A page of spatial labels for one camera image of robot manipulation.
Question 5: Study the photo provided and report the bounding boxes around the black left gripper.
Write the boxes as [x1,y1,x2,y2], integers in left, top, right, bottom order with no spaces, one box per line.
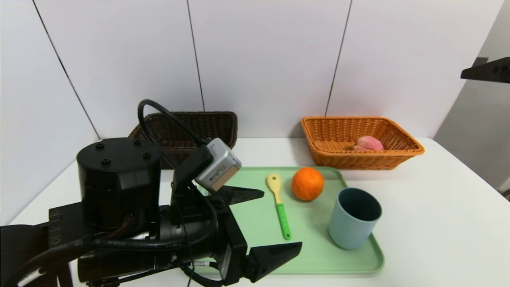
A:
[159,185,303,287]

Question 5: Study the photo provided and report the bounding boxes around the yellow pasta fork green handle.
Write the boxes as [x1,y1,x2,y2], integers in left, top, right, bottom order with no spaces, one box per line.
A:
[267,173,292,240]

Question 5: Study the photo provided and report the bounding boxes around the orange fruit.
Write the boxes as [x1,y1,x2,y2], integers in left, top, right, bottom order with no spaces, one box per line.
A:
[291,167,325,201]

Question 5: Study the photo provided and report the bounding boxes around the grey blue plastic cup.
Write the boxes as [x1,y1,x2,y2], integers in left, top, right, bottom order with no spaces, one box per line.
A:
[328,187,383,250]

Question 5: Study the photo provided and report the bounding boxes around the red yellow peach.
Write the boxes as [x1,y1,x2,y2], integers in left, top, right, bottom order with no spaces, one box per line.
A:
[353,136,384,151]

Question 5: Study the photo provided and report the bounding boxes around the dark brown wicker basket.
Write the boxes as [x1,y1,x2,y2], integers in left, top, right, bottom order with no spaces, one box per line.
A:
[128,111,238,170]

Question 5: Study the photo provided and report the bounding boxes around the orange wicker basket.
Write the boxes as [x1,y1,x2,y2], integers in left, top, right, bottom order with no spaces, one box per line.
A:
[301,116,425,171]

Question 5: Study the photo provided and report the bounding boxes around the light green plastic tray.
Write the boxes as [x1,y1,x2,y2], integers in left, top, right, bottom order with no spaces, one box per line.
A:
[191,167,385,275]

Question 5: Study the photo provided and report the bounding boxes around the thin black cable white label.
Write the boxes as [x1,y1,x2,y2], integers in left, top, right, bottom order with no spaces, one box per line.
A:
[175,259,224,287]

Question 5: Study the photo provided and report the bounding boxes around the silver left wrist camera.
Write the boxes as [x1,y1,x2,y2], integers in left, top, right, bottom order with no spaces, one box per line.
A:
[194,138,242,193]

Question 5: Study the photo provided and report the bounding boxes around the thick black printed cable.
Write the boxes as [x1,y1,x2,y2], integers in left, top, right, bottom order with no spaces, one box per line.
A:
[4,207,219,287]

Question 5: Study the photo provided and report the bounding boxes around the black left camera cable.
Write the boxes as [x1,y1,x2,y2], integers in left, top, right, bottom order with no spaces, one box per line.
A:
[137,100,210,146]

